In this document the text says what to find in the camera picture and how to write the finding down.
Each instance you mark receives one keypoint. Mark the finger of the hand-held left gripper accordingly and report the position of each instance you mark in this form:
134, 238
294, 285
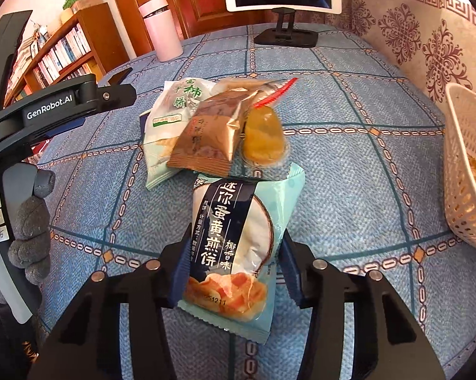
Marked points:
117, 97

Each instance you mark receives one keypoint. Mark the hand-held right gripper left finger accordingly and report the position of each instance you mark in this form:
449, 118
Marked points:
180, 263

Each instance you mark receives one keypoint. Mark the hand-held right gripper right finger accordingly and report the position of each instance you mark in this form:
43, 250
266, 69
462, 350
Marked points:
289, 275

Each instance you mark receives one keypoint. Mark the white green snack packet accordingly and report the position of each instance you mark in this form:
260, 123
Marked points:
163, 126

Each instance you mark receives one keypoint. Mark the turquoise snack packet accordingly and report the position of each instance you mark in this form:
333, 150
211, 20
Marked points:
230, 225

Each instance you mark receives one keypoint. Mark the brown snack packet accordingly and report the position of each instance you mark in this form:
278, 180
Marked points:
206, 134

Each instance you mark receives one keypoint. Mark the clear red-edged snack packet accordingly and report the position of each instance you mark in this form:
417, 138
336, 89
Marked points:
242, 87

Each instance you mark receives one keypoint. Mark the yellow jelly cup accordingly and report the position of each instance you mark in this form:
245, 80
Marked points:
261, 134

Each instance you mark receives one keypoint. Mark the white plastic basket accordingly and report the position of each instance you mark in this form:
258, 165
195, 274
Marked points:
459, 166

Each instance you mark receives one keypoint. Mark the person's left forearm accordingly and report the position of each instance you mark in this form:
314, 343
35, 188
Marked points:
0, 344

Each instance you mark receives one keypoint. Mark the person's left hand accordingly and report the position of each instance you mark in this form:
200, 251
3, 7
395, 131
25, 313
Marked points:
32, 225

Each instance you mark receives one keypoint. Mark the black phone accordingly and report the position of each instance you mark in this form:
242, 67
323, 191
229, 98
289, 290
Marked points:
119, 77

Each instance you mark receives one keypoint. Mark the rows of books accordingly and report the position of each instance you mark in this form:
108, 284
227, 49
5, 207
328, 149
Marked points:
60, 55

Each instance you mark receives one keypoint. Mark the wooden bookshelf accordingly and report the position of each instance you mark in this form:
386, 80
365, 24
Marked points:
99, 31

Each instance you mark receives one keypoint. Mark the pink water bottle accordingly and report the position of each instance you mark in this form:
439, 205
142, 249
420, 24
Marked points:
161, 27

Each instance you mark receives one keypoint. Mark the cardboard box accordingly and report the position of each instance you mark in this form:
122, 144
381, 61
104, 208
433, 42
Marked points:
89, 6

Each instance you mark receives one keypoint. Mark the blue patterned tablecloth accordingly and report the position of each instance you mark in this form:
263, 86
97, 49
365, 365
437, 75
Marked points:
360, 206

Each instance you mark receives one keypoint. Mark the wooden door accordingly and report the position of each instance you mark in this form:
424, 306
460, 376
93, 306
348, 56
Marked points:
202, 8

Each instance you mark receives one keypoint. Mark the black tablet stand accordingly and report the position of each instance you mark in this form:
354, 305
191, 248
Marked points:
285, 37

